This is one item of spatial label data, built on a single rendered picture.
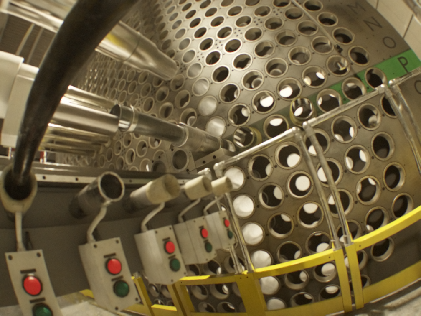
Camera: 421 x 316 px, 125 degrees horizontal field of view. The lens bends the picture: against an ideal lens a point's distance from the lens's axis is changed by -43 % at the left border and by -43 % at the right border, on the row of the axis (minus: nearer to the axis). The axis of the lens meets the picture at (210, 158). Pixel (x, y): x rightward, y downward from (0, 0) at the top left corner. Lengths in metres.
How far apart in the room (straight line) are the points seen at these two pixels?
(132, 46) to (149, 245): 0.65
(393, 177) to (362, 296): 1.70
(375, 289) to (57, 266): 1.22
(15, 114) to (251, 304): 1.33
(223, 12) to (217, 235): 2.72
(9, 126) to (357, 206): 2.09
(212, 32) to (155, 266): 2.63
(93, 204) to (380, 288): 1.20
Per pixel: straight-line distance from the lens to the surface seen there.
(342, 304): 1.15
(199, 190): 0.60
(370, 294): 1.16
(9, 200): 0.31
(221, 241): 0.79
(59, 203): 0.52
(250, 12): 2.72
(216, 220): 0.78
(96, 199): 0.38
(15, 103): 0.71
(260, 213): 1.83
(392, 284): 1.18
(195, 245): 0.64
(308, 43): 2.21
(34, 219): 0.50
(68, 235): 0.49
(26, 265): 0.37
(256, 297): 1.15
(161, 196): 0.48
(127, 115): 1.00
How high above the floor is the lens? 0.77
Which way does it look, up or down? 16 degrees up
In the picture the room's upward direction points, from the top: 18 degrees counter-clockwise
